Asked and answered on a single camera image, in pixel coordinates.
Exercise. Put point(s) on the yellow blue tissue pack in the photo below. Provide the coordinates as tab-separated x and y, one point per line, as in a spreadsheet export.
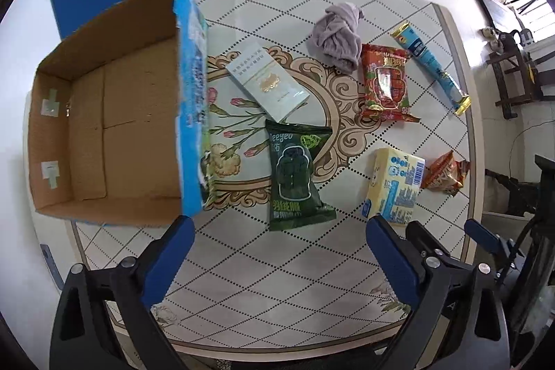
394	185

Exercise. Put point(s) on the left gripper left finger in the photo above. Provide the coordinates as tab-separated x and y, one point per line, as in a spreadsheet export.
83	336

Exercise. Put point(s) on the red floral wipes pack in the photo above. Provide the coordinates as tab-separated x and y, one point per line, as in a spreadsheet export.
385	84

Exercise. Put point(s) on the dark green wipes pack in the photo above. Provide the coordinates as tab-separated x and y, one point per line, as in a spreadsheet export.
294	200

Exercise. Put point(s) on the orange snack packet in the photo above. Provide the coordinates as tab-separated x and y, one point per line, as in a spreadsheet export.
446	174

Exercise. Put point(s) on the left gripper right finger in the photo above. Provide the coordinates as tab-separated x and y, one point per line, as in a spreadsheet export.
426	278

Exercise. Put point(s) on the open cardboard box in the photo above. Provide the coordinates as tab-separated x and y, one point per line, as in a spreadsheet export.
117	128

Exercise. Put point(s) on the white carton box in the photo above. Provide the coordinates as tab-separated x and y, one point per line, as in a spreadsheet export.
272	87

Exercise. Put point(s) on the lilac towel cloth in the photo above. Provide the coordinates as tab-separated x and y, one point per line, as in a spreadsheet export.
334	39

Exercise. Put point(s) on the blue gold long packet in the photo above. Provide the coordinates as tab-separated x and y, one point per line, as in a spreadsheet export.
410	41

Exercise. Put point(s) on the dark wooden stool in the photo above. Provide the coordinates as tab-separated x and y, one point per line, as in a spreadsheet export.
533	81

